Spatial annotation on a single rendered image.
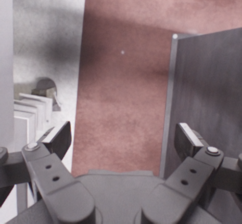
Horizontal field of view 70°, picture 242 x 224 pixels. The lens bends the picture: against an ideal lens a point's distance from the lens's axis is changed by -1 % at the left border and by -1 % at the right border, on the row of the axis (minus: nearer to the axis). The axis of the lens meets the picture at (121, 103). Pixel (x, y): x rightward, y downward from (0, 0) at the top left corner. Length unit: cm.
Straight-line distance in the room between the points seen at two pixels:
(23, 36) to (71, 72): 32
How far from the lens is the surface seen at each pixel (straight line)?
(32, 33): 114
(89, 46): 103
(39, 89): 100
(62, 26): 108
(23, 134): 84
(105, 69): 102
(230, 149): 54
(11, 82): 29
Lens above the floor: 101
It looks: 73 degrees down
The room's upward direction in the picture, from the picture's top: 175 degrees counter-clockwise
